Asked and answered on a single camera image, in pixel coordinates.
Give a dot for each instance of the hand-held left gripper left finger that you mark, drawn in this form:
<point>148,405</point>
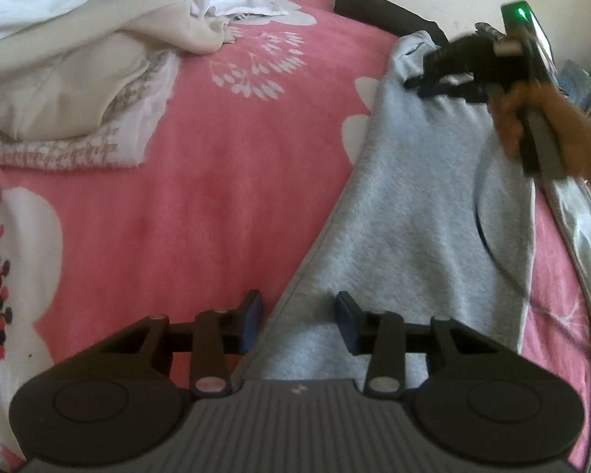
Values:
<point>252,322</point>

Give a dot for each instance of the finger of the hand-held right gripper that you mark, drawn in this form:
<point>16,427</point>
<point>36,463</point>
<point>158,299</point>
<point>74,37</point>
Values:
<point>455,56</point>
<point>448,86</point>

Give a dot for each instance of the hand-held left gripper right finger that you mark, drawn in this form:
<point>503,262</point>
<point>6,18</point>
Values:
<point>345,325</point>

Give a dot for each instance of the grey sweatpants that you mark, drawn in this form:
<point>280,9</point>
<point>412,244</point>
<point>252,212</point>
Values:
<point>413,217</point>

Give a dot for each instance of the person's right hand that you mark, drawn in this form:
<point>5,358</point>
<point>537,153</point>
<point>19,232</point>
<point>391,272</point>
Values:
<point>566,128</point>

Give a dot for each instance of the blue water bottle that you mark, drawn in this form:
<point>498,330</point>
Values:
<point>576,81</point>

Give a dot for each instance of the black folded garment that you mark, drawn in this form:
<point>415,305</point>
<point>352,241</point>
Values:
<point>379,7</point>

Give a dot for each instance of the pink floral blanket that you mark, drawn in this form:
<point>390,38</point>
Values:
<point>226,182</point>

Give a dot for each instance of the houndstooth patterned garment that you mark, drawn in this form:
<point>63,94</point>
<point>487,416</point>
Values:
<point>79,150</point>

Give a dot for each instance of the cream garment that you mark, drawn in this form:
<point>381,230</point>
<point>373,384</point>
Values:
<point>79,69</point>

